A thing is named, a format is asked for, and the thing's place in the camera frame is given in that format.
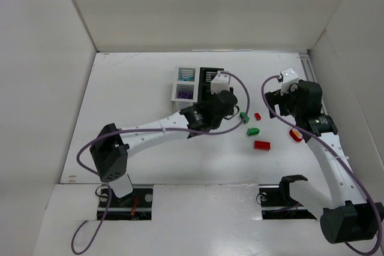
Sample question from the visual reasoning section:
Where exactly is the purple lego brick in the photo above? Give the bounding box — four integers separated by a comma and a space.
176, 91, 193, 100

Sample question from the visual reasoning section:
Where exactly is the black two-bin container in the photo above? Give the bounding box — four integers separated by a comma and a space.
197, 67, 233, 103

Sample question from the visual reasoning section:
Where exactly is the green sloped lego brick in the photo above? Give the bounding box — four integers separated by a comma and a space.
247, 127, 260, 137

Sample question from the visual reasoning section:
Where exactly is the white two-bin container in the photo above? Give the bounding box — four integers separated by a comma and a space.
171, 66, 200, 112

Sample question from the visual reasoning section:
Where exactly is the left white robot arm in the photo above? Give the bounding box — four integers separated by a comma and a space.
89, 91, 238, 198

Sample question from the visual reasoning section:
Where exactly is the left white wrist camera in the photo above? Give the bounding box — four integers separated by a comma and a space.
210, 71, 231, 95

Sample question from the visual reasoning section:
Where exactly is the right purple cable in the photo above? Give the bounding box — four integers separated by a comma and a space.
260, 75, 384, 256

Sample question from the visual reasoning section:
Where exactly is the small red lego brick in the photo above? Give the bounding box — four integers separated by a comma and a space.
254, 113, 262, 121

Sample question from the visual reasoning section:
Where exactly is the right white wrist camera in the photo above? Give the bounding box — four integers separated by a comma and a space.
278, 68, 299, 95

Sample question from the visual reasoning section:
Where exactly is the red rectangular lego brick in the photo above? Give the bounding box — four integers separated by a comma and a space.
254, 140, 271, 151

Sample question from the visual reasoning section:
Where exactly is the teal lego brick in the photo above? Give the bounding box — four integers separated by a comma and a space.
179, 76, 194, 82

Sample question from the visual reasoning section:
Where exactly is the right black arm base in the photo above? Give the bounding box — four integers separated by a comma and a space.
256, 174, 316, 220

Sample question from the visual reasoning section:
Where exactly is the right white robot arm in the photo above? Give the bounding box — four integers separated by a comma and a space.
262, 76, 383, 255

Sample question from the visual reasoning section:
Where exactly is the green wedge lego brick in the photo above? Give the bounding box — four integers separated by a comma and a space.
239, 112, 250, 124

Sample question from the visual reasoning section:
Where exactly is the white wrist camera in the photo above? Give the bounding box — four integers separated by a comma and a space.
210, 71, 231, 95
278, 68, 299, 95

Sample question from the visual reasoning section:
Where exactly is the aluminium rail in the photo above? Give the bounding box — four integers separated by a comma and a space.
299, 52, 317, 82

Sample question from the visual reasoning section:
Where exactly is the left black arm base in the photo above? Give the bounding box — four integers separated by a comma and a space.
95, 185, 154, 221

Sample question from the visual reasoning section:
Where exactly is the red rounded lego piece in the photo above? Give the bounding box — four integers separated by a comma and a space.
289, 128, 303, 143

